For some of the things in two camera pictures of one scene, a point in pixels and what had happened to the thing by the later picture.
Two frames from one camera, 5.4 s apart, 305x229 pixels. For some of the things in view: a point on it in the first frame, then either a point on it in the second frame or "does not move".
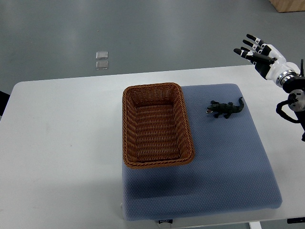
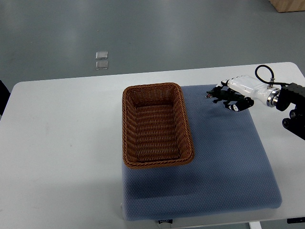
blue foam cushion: (228, 172) does not move
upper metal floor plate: (101, 55) does not move
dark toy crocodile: (217, 109) -> (219, 93)
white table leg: (255, 225) does not move
